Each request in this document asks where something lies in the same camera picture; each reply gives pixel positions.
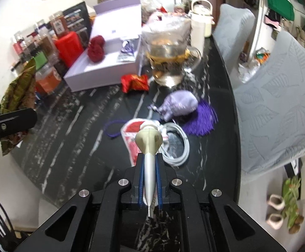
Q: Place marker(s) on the grey leaf-pattern covered chair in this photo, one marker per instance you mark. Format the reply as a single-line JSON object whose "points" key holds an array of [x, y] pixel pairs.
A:
{"points": [[278, 105], [234, 39]]}

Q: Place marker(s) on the clear plastic bag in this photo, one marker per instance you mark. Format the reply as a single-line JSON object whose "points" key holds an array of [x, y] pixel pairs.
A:
{"points": [[165, 23]]}

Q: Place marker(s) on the white cylinder bottle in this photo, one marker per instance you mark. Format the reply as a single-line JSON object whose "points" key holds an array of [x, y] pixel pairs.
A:
{"points": [[197, 34]]}

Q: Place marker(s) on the pile of snack packets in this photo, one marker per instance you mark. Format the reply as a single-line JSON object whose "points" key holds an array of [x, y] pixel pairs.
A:
{"points": [[152, 5]]}

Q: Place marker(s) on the glass tea cup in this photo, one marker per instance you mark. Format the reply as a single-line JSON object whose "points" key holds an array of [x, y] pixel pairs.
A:
{"points": [[168, 68]]}

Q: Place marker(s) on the red box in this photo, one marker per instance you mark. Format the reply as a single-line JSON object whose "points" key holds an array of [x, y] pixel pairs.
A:
{"points": [[69, 48]]}

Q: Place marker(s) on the white kettle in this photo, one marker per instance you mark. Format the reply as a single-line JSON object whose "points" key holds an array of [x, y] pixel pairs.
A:
{"points": [[202, 9]]}

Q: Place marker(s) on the red candy wrapper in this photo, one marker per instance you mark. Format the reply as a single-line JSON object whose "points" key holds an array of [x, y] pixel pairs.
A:
{"points": [[135, 82]]}

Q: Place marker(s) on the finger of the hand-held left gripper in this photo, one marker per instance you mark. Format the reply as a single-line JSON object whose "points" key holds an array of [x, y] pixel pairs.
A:
{"points": [[10, 123]]}

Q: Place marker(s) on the group of spice jars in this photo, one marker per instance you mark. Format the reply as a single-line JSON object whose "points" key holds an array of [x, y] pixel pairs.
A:
{"points": [[42, 52]]}

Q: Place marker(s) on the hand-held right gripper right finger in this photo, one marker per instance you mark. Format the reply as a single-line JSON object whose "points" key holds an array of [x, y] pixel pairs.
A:
{"points": [[159, 182]]}

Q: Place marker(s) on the cream hand cream tube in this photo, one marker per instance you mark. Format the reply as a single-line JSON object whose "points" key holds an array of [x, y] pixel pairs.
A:
{"points": [[150, 176]]}

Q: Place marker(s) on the black white striped board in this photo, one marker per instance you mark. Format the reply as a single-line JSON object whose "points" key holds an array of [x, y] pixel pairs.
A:
{"points": [[295, 166]]}

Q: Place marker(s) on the gold foil snack packet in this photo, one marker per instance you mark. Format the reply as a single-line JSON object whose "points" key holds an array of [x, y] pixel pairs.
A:
{"points": [[18, 92]]}

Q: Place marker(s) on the green tote bag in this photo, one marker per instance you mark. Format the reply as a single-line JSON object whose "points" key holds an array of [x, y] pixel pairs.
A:
{"points": [[278, 4]]}

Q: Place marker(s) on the lavender gift box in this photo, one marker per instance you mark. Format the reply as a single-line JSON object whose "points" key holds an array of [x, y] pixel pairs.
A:
{"points": [[107, 68]]}

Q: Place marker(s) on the purple silver foil packet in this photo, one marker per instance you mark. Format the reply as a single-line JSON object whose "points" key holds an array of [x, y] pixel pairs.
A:
{"points": [[127, 53]]}

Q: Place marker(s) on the lavender satin sachet purple tassel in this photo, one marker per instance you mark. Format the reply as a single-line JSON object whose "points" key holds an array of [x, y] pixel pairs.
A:
{"points": [[178, 105]]}

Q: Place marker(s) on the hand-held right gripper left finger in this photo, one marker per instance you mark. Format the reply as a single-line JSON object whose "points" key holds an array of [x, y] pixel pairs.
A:
{"points": [[140, 181]]}

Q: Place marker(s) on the black printed card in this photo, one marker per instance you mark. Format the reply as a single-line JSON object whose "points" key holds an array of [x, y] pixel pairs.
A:
{"points": [[77, 21]]}

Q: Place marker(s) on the beige slipper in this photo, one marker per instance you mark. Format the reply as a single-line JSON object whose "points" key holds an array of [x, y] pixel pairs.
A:
{"points": [[276, 202], [274, 221]]}

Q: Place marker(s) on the dark red scrunchie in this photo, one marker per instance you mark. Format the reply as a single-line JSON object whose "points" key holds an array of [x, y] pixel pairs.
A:
{"points": [[96, 50]]}

